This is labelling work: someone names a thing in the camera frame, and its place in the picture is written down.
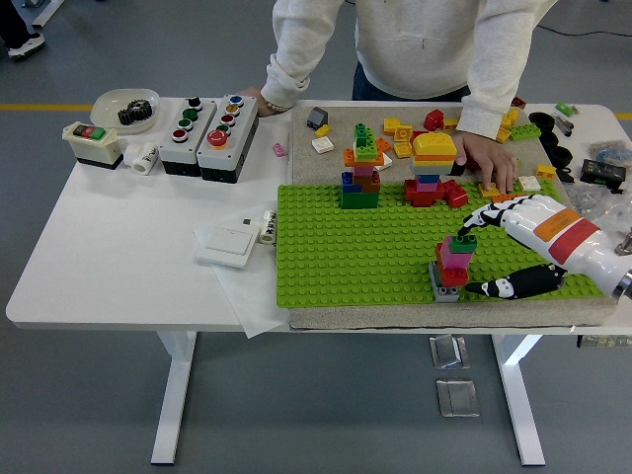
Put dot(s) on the black square brick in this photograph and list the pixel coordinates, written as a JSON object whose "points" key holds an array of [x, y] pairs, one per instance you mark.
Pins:
{"points": [[456, 170]]}

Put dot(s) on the green-based multicolour brick tower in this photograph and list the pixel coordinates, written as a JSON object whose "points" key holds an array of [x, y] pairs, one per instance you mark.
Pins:
{"points": [[359, 198]]}

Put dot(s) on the green studded baseplate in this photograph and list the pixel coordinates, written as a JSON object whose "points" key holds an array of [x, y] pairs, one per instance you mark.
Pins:
{"points": [[345, 257]]}

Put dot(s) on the emergency-stop button control box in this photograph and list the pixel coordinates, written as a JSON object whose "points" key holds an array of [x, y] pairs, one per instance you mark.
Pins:
{"points": [[219, 158]]}

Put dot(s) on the narrow red brick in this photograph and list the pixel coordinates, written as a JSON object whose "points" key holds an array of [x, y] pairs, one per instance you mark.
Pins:
{"points": [[433, 120]]}

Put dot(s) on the three-button control box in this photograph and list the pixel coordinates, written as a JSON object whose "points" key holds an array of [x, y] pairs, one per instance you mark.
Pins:
{"points": [[173, 153]]}

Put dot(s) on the person's right hand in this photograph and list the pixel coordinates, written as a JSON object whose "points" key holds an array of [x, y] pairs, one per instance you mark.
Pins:
{"points": [[252, 94]]}

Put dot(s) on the white red-green switch box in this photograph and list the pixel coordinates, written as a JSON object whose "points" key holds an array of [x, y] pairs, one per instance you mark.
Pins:
{"points": [[94, 148]]}

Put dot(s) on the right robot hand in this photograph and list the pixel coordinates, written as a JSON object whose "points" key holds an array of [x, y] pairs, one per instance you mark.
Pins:
{"points": [[563, 229]]}

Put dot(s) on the pink square brick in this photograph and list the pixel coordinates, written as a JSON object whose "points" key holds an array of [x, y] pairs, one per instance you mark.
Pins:
{"points": [[451, 258], [451, 267]]}

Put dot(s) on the person's right forearm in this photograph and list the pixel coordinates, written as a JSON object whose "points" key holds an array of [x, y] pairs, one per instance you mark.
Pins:
{"points": [[296, 54]]}

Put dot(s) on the white bowl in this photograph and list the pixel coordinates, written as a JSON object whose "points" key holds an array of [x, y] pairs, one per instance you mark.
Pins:
{"points": [[106, 111]]}

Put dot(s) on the person's left forearm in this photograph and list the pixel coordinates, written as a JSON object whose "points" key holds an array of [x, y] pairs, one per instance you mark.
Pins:
{"points": [[498, 69]]}

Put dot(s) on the white printed tube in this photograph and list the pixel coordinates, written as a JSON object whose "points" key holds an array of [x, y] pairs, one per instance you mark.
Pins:
{"points": [[267, 232]]}

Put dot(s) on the red square brick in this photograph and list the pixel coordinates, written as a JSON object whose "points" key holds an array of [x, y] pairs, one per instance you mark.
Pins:
{"points": [[454, 277]]}

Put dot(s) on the small black clip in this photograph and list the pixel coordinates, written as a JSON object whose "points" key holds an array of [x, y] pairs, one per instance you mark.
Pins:
{"points": [[566, 174]]}

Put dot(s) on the white paper sheet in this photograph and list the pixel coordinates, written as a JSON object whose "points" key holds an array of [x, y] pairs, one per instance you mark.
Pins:
{"points": [[247, 301]]}

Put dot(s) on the white table leg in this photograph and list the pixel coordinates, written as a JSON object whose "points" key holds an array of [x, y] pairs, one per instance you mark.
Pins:
{"points": [[172, 419], [522, 419]]}

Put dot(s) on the brown brick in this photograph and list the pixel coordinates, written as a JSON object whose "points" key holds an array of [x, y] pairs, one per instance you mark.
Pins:
{"points": [[520, 102]]}

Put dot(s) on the desk control panel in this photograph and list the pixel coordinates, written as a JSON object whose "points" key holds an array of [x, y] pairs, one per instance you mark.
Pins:
{"points": [[602, 340]]}

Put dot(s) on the metal floor socket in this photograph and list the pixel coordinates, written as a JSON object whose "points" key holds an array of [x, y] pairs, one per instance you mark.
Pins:
{"points": [[448, 351], [458, 397]]}

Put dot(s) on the small green keyed block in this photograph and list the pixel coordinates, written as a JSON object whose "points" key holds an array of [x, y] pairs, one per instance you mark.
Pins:
{"points": [[563, 108]]}

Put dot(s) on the white wall switch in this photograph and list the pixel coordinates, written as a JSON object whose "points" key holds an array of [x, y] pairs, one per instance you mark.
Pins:
{"points": [[224, 244]]}

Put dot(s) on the black gear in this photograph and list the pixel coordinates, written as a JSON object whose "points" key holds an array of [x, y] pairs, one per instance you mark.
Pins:
{"points": [[133, 112]]}

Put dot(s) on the small yellow brick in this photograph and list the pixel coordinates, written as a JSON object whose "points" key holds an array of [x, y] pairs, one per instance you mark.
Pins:
{"points": [[322, 131]]}

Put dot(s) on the yellow square brick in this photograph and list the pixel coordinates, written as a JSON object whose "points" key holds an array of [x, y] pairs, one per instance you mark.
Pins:
{"points": [[503, 134], [488, 193], [391, 124], [450, 122], [512, 117], [546, 171], [402, 149], [402, 134]]}

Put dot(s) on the small orange brick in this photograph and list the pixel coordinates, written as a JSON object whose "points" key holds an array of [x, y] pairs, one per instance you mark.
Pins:
{"points": [[384, 144]]}

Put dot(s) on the person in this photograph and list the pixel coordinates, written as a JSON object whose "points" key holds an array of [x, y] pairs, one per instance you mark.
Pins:
{"points": [[419, 44], [20, 29]]}

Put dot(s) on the grey square brick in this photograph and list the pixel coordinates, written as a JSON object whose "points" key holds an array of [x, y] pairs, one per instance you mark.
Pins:
{"points": [[447, 293]]}

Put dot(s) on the white table foot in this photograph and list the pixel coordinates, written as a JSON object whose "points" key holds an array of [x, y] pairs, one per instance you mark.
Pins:
{"points": [[49, 10]]}

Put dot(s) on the white pipe tee fitting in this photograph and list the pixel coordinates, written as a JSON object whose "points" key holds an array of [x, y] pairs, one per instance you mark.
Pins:
{"points": [[140, 158]]}

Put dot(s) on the large red brick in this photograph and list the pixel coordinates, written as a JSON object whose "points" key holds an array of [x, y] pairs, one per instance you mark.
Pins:
{"points": [[456, 194]]}

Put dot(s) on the person's left hand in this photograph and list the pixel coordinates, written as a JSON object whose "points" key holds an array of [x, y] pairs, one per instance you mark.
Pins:
{"points": [[489, 155]]}

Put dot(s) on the clear bag of screws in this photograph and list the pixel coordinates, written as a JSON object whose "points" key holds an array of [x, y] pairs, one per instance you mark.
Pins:
{"points": [[600, 202]]}

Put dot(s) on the plastic bag of blue parts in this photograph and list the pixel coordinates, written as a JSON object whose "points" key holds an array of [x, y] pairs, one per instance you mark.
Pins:
{"points": [[612, 150]]}

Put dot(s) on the small pink brick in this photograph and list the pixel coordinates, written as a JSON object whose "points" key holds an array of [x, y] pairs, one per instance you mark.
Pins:
{"points": [[279, 149]]}

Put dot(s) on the red-based yellow-domed brick tower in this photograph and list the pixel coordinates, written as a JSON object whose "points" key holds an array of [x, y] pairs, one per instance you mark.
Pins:
{"points": [[432, 147]]}

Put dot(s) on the white square brick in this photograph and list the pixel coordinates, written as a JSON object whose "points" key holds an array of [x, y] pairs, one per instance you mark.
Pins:
{"points": [[386, 160], [322, 144], [528, 183]]}

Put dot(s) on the grey sloped brick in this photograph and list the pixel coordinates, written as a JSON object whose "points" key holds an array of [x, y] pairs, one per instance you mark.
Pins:
{"points": [[316, 117]]}

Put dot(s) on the dark green brick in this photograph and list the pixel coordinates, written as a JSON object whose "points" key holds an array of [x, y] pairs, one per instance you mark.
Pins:
{"points": [[464, 243]]}

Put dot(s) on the grey-brown mat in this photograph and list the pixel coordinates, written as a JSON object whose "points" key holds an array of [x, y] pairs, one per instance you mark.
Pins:
{"points": [[345, 318]]}

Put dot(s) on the metal hand tool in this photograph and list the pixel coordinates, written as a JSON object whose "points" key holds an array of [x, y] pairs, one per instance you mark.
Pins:
{"points": [[564, 126]]}

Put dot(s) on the black electronic device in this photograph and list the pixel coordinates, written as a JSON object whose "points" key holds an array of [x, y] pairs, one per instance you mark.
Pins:
{"points": [[602, 170]]}

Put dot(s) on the small red brick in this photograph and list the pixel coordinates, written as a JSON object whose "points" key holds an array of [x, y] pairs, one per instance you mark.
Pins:
{"points": [[418, 134]]}

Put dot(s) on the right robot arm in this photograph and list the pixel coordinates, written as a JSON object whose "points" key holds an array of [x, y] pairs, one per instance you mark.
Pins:
{"points": [[626, 247]]}

